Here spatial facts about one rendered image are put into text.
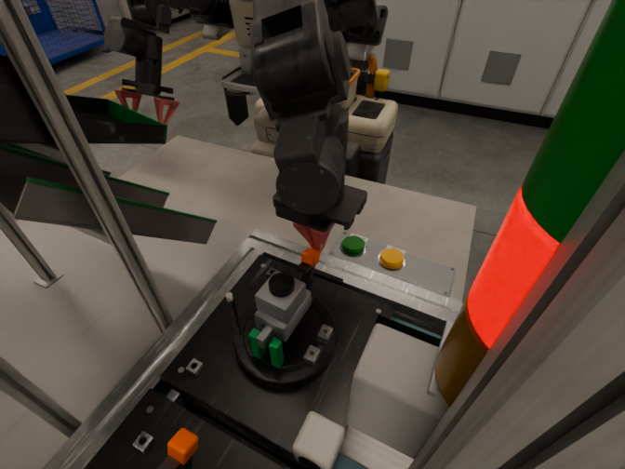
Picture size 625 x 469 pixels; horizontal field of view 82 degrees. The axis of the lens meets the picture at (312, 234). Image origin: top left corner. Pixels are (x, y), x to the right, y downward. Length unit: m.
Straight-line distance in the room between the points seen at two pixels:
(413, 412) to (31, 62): 0.38
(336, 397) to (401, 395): 0.29
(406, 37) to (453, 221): 2.60
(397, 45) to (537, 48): 1.01
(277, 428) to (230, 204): 0.58
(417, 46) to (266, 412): 3.15
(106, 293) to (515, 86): 3.17
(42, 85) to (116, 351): 0.45
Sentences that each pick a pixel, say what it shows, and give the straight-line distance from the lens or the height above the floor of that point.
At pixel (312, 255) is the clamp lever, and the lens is 0.48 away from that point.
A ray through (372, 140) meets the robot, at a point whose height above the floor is 0.75.
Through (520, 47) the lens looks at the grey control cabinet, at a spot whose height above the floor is 0.57.
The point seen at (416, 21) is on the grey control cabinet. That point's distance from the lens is 3.35.
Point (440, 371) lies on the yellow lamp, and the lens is 0.18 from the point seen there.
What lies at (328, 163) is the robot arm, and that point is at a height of 1.25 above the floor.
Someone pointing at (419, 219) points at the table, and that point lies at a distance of 0.89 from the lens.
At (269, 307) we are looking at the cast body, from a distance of 0.42.
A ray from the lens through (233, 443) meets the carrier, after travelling 0.48.
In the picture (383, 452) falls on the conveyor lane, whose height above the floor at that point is 0.92.
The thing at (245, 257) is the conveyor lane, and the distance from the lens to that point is 0.65.
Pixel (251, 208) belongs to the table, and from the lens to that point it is 0.89.
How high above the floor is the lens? 1.42
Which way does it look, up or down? 44 degrees down
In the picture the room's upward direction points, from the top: straight up
